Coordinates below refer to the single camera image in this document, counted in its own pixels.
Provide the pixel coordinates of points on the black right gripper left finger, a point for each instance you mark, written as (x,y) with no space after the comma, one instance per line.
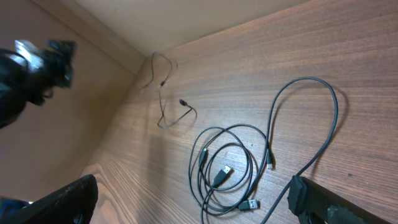
(73,203)

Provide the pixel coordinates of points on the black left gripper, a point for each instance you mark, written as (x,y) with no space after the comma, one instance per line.
(56,70)

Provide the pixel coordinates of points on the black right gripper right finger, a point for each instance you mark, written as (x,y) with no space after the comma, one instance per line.
(312,203)

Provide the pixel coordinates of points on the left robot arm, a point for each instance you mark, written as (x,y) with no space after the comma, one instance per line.
(15,69)

